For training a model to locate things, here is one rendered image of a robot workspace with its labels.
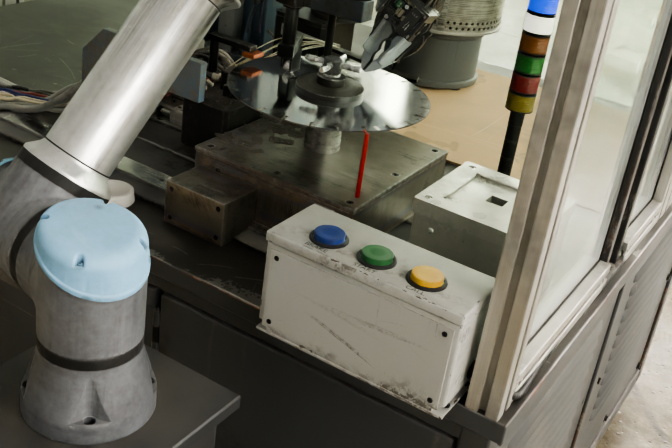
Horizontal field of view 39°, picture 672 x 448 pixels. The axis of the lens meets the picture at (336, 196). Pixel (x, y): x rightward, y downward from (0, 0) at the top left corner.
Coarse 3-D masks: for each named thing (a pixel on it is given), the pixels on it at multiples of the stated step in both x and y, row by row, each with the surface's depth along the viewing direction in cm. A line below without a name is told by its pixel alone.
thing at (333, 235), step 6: (318, 228) 120; (324, 228) 120; (330, 228) 120; (336, 228) 120; (318, 234) 118; (324, 234) 119; (330, 234) 119; (336, 234) 119; (342, 234) 119; (318, 240) 118; (324, 240) 118; (330, 240) 118; (336, 240) 118; (342, 240) 119
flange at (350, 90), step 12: (300, 84) 151; (312, 84) 151; (324, 84) 151; (336, 84) 151; (348, 84) 154; (360, 84) 155; (312, 96) 149; (324, 96) 148; (336, 96) 148; (348, 96) 149; (360, 96) 151
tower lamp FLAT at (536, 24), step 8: (528, 16) 145; (536, 16) 144; (544, 16) 143; (552, 16) 144; (528, 24) 145; (536, 24) 144; (544, 24) 144; (552, 24) 145; (528, 32) 145; (536, 32) 144; (544, 32) 144
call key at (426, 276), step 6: (414, 270) 114; (420, 270) 114; (426, 270) 114; (432, 270) 114; (438, 270) 114; (414, 276) 112; (420, 276) 112; (426, 276) 113; (432, 276) 113; (438, 276) 113; (420, 282) 112; (426, 282) 112; (432, 282) 112; (438, 282) 112
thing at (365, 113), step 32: (256, 64) 160; (320, 64) 164; (352, 64) 167; (256, 96) 146; (288, 96) 148; (384, 96) 154; (416, 96) 156; (320, 128) 139; (352, 128) 140; (384, 128) 142
